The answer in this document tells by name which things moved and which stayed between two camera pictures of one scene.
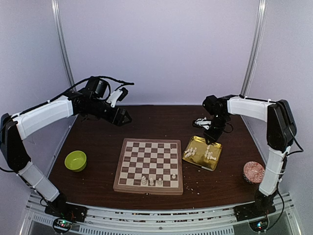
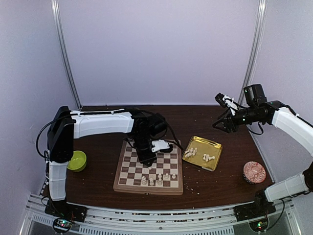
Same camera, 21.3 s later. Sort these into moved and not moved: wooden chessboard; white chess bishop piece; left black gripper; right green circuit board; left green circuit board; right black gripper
Moved: left black gripper; right black gripper
Not moved: right green circuit board; left green circuit board; wooden chessboard; white chess bishop piece
